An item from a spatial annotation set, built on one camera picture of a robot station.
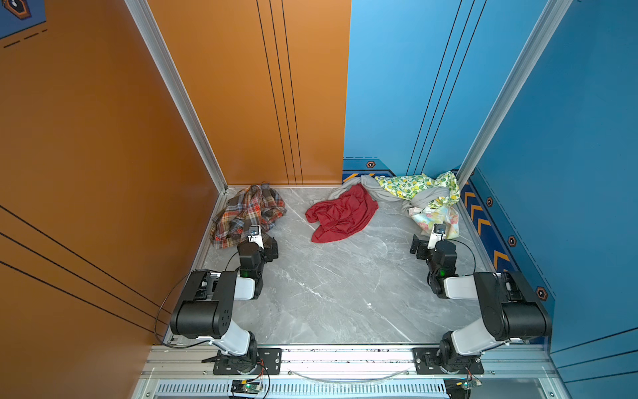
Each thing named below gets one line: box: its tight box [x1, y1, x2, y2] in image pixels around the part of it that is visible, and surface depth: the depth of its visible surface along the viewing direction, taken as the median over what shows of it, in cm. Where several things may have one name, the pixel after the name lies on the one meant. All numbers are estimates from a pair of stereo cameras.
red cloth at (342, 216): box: [305, 184, 379, 243], surface depth 106 cm
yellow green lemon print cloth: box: [374, 171, 461, 207], surface depth 114 cm
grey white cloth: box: [328, 174, 451, 214], surface depth 111 cm
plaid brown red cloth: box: [210, 184, 287, 249], surface depth 99 cm
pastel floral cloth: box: [407, 206, 460, 239], surface depth 102 cm
